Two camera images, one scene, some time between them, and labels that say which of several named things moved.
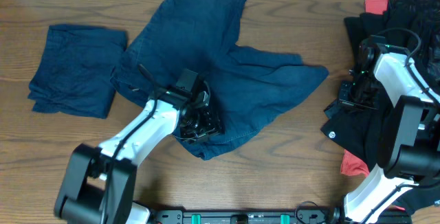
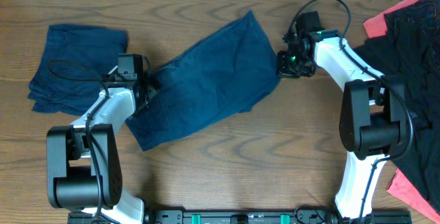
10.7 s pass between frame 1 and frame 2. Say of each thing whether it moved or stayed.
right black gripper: moved
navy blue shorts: moved
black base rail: stayed
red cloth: moved
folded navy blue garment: stayed
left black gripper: moved
